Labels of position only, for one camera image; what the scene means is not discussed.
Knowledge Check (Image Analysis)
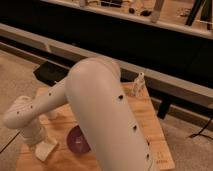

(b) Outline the white sponge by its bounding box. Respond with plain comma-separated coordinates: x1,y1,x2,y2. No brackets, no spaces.
35,142,57,162

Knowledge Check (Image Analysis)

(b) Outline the black cable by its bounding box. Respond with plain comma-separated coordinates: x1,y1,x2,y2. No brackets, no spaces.
188,109,213,140

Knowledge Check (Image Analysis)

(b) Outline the black flat object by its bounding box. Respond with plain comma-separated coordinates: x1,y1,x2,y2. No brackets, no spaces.
34,62,69,86

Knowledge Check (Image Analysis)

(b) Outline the dark ceramic bowl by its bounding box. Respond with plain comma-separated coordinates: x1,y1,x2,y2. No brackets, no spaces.
66,126,90,155

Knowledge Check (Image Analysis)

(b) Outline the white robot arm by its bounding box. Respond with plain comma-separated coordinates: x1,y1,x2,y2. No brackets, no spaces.
3,57,160,171

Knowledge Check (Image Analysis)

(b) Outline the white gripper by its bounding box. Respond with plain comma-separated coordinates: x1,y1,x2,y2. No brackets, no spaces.
20,118,58,148

